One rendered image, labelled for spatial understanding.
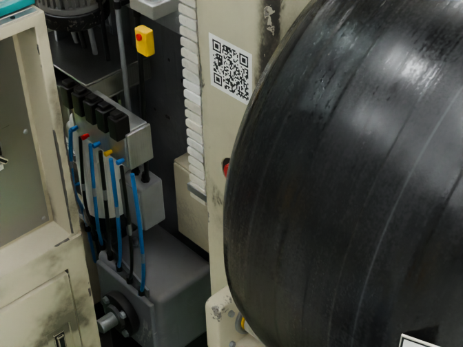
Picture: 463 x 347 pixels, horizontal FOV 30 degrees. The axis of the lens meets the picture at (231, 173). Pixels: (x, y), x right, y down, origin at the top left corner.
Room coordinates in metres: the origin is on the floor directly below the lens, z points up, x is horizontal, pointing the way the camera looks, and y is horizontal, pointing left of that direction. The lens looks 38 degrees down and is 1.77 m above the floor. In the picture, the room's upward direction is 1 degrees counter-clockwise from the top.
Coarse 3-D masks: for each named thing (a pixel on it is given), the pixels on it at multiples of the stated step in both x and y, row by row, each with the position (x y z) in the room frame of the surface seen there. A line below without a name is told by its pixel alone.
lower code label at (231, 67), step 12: (216, 36) 0.92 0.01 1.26; (216, 48) 0.92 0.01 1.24; (228, 48) 0.90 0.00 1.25; (216, 60) 0.92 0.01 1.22; (228, 60) 0.90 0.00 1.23; (240, 60) 0.88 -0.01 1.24; (216, 72) 0.92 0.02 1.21; (228, 72) 0.90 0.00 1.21; (240, 72) 0.88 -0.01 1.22; (216, 84) 0.92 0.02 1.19; (228, 84) 0.90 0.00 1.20; (240, 84) 0.89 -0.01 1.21; (240, 96) 0.89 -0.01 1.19
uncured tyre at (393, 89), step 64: (320, 0) 0.72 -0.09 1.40; (384, 0) 0.69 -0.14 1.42; (448, 0) 0.66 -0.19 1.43; (320, 64) 0.65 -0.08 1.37; (384, 64) 0.63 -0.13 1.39; (448, 64) 0.60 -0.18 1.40; (256, 128) 0.65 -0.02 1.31; (320, 128) 0.61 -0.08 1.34; (384, 128) 0.58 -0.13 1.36; (448, 128) 0.55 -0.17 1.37; (256, 192) 0.61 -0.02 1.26; (320, 192) 0.57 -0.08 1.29; (384, 192) 0.54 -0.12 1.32; (448, 192) 0.52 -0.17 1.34; (256, 256) 0.59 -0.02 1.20; (320, 256) 0.54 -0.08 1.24; (384, 256) 0.51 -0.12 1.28; (448, 256) 0.50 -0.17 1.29; (256, 320) 0.60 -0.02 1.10; (320, 320) 0.53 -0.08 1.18; (384, 320) 0.49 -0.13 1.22; (448, 320) 0.48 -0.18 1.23
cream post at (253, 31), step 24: (216, 0) 0.91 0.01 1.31; (240, 0) 0.88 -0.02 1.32; (264, 0) 0.86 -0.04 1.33; (288, 0) 0.87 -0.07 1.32; (216, 24) 0.92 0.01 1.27; (240, 24) 0.88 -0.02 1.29; (264, 24) 0.86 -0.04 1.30; (288, 24) 0.87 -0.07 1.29; (240, 48) 0.89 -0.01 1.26; (264, 48) 0.86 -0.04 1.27; (216, 96) 0.92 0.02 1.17; (216, 120) 0.92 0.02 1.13; (240, 120) 0.89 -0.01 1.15; (216, 144) 0.92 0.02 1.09; (216, 168) 0.92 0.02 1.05; (216, 192) 0.92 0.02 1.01; (216, 216) 0.93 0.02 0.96; (216, 240) 0.93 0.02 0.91; (216, 264) 0.93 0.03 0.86; (216, 288) 0.93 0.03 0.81
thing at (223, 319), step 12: (228, 288) 0.80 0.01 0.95; (216, 300) 0.78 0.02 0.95; (228, 300) 0.77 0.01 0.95; (216, 312) 0.76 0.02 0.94; (228, 312) 0.77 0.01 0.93; (216, 324) 0.76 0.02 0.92; (228, 324) 0.77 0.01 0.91; (240, 324) 0.78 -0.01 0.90; (216, 336) 0.76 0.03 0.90; (228, 336) 0.77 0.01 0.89; (240, 336) 0.78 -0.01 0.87
